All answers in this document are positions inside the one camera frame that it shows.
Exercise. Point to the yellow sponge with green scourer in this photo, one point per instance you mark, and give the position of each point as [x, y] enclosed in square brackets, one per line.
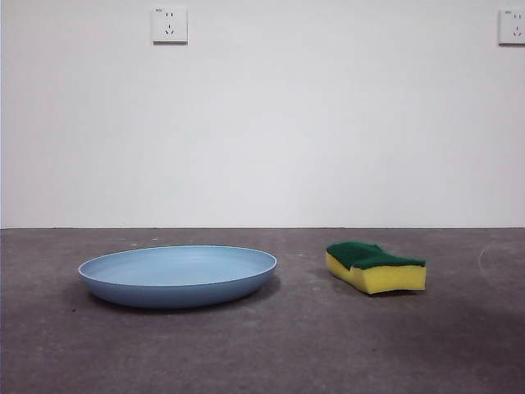
[389, 279]

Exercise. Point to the light blue round plate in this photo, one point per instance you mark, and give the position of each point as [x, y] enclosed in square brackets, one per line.
[176, 287]

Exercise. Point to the white wall socket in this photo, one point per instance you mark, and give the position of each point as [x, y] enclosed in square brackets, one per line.
[512, 26]
[170, 24]

